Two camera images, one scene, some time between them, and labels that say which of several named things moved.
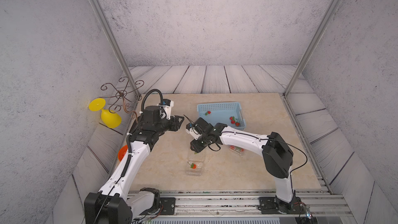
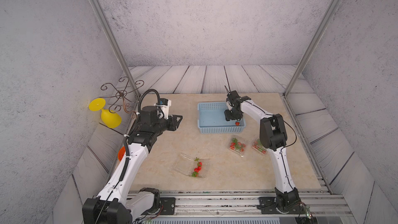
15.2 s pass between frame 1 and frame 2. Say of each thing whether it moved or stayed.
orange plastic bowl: stayed
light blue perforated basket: stayed
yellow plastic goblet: stayed
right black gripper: moved
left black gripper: stayed
